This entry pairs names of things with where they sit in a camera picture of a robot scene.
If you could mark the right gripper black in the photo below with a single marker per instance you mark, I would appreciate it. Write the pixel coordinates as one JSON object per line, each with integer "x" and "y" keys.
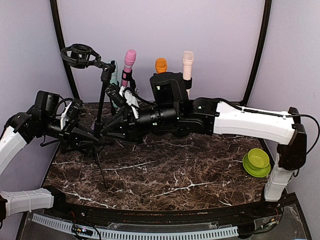
{"x": 131, "y": 131}

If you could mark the white slotted cable duct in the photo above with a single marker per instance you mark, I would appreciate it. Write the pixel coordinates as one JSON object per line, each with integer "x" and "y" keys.
{"x": 122, "y": 231}

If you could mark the black stand under cream microphone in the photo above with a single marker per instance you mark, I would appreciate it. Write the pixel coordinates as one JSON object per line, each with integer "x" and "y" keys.
{"x": 188, "y": 83}

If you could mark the black front rail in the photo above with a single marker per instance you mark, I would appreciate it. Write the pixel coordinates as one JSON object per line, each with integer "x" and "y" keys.
{"x": 239, "y": 214}

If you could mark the glitter microphone with silver grille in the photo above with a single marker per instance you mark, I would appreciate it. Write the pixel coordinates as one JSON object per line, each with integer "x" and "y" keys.
{"x": 93, "y": 127}

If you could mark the black stand under pink microphone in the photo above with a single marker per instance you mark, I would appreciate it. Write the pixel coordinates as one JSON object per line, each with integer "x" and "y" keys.
{"x": 127, "y": 80}

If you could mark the mint green microphone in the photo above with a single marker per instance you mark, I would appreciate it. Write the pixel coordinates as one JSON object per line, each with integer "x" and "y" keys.
{"x": 114, "y": 75}

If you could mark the orange microphone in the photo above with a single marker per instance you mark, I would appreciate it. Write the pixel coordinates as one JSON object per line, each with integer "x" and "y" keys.
{"x": 161, "y": 65}

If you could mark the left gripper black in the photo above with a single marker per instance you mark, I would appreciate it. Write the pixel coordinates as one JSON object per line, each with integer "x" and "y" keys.
{"x": 67, "y": 137}

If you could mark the black tripod stand with shock mount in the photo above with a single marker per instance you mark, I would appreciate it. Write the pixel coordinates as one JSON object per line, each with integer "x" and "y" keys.
{"x": 83, "y": 56}

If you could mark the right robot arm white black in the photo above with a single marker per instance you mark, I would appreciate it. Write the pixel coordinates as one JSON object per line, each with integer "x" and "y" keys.
{"x": 173, "y": 112}

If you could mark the cream white microphone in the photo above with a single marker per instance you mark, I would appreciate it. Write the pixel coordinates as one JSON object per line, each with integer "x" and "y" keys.
{"x": 187, "y": 62}

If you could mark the left black corner post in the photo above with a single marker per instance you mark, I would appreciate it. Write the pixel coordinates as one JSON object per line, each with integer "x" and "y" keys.
{"x": 63, "y": 49}

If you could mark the pink microphone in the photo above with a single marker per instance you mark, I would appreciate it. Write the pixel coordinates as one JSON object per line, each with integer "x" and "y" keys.
{"x": 129, "y": 60}

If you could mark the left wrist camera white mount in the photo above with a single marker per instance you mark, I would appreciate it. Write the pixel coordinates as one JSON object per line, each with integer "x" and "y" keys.
{"x": 70, "y": 112}

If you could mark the black corner post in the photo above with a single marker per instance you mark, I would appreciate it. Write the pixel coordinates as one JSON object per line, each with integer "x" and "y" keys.
{"x": 258, "y": 53}
{"x": 63, "y": 49}

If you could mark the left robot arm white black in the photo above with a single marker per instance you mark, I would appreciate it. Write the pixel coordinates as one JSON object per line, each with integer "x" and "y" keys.
{"x": 50, "y": 115}

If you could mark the green bowl on saucer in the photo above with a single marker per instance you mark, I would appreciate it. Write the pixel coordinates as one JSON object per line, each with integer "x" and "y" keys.
{"x": 257, "y": 163}

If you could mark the right black corner post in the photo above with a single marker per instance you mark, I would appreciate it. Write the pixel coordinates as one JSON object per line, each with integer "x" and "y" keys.
{"x": 258, "y": 53}

